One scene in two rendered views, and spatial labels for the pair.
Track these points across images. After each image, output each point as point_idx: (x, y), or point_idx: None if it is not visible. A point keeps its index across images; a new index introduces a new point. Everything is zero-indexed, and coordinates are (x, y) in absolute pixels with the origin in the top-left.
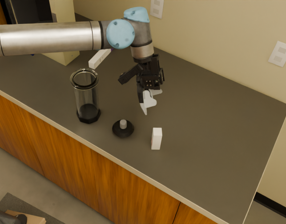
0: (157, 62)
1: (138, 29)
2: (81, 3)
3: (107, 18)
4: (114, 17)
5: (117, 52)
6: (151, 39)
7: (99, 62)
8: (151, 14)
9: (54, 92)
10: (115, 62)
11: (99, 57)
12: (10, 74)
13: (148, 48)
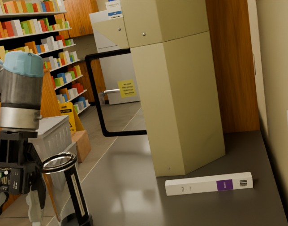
0: (0, 143)
1: (2, 79)
2: (270, 128)
3: (279, 154)
4: (281, 153)
5: (223, 195)
6: (12, 101)
7: (182, 191)
8: None
9: (105, 190)
10: (199, 204)
11: (182, 183)
12: (118, 160)
13: (2, 113)
